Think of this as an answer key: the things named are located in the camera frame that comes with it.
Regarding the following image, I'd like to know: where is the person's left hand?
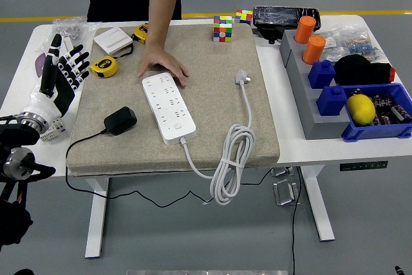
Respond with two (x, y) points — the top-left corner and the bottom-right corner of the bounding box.
(137, 43), (190, 88)

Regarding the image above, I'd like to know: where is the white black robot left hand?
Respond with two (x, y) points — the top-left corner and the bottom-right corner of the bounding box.
(28, 33), (91, 124)

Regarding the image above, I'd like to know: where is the thin black adapter cord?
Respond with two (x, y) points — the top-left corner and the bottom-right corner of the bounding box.
(65, 129), (273, 207)

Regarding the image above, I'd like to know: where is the white power strip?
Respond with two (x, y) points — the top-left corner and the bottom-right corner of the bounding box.
(142, 71), (197, 146)

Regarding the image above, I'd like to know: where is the black power adapter plug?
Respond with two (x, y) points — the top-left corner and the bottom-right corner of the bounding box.
(103, 106), (138, 137)

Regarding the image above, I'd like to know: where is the white blue circuit breaker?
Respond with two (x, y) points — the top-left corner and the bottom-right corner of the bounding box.
(40, 119), (67, 142)

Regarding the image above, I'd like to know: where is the yellow tape measure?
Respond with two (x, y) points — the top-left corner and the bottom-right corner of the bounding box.
(89, 55), (119, 79)
(131, 23), (150, 44)

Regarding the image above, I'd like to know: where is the clear bag of metal parts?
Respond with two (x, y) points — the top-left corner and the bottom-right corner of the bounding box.
(51, 17), (99, 46)

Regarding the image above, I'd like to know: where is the multicoloured puzzle cube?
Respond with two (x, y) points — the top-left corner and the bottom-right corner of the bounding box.
(234, 9), (254, 26)
(212, 15), (234, 43)

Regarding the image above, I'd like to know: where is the grey-brown mat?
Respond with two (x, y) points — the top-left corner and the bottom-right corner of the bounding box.
(67, 23), (281, 178)

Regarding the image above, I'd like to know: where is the white table leg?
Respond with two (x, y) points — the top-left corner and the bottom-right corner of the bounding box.
(301, 165), (335, 242)
(84, 176), (110, 260)

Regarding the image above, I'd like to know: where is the black table control panel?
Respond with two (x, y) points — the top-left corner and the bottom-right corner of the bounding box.
(339, 160), (389, 172)

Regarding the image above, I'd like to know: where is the black plastic-wrapped box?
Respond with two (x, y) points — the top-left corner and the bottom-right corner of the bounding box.
(252, 5), (322, 44)

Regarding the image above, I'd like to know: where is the blue plastic bin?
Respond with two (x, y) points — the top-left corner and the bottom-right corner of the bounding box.
(340, 82), (412, 143)

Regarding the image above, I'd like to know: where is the orange cylinder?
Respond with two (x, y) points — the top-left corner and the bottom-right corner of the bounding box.
(294, 15), (317, 44)
(301, 35), (326, 66)

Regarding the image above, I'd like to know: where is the grey stepped block base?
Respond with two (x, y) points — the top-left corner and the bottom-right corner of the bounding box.
(279, 28), (352, 140)

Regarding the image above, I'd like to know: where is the blue block with knob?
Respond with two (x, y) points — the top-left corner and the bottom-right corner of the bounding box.
(315, 85), (348, 117)
(308, 59), (336, 90)

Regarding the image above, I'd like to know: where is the yellow lemon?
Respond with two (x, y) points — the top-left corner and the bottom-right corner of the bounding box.
(346, 94), (377, 126)

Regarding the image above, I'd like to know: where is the dark electronic components pile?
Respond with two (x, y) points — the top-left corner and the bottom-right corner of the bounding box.
(352, 87), (412, 127)

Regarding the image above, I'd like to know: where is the clear bag of small parts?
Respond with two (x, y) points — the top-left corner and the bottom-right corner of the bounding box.
(321, 26), (371, 62)

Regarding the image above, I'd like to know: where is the black pouch with red end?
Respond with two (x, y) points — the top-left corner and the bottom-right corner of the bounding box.
(333, 54), (396, 86)

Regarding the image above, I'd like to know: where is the clear bag of blue components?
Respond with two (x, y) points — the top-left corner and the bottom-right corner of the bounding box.
(347, 37), (383, 63)

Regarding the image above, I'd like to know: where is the white wall switch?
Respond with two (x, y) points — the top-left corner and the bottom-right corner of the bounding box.
(93, 26), (134, 55)

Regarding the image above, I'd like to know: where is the white switch panel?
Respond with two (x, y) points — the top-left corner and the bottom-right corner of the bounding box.
(61, 36), (75, 53)

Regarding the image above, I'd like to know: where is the white power cord with plug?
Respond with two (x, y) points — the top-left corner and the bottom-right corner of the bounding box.
(180, 68), (256, 206)

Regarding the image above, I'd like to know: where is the black floor cable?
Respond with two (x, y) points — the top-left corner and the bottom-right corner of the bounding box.
(290, 167), (305, 275)

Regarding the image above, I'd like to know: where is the silver metal bracket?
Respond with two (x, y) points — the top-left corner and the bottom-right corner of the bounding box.
(272, 178), (302, 207)
(270, 167), (294, 178)

